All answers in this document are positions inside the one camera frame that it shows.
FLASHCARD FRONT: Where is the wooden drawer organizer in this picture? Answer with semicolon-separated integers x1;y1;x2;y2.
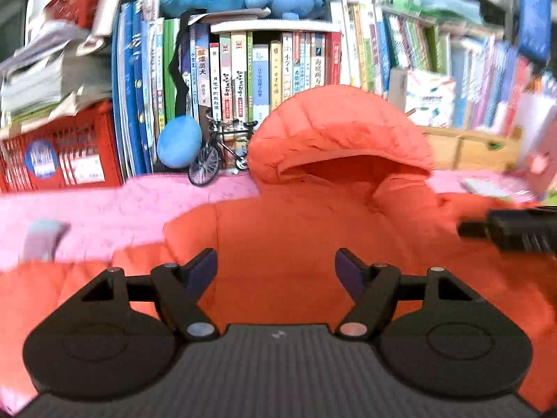
418;125;524;173

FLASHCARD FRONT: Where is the stack of papers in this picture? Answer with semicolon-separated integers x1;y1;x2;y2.
0;21;115;138

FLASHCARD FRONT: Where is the pink cardboard box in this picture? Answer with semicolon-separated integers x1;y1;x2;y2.
516;91;557;202

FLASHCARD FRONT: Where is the blue round plush pouch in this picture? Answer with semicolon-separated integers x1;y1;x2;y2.
157;115;203;169

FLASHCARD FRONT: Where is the teal folded cloth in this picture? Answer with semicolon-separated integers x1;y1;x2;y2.
389;0;485;26

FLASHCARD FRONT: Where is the red plastic crate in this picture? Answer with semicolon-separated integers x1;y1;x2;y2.
0;99;125;194

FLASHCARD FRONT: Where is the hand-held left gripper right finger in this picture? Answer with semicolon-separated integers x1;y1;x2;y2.
334;248;492;342

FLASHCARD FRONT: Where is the blue flat box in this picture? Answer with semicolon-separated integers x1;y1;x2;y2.
517;0;553;65

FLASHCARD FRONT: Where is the row of colourful books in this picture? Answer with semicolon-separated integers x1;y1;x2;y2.
111;0;557;179

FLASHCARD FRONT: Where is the miniature black bicycle model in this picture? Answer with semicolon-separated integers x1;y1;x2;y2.
188;111;258;187

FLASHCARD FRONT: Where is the white shelf board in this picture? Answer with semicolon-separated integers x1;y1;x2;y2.
210;18;332;34

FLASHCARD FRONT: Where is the grey sock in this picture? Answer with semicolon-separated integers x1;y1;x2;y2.
21;219;71;263

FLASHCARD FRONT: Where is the pink blanket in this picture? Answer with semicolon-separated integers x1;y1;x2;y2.
0;169;557;414

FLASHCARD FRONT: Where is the black strap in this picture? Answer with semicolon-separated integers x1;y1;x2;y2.
169;9;209;119

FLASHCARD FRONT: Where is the orange hooded puffer jacket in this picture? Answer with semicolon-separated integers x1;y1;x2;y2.
0;85;557;414

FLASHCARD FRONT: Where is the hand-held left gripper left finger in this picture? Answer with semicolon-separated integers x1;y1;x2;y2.
65;248;219;343

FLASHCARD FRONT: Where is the white patterned box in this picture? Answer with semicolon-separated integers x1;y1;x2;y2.
404;69;456;129

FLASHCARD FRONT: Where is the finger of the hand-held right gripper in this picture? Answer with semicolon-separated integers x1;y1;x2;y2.
458;219;494;240

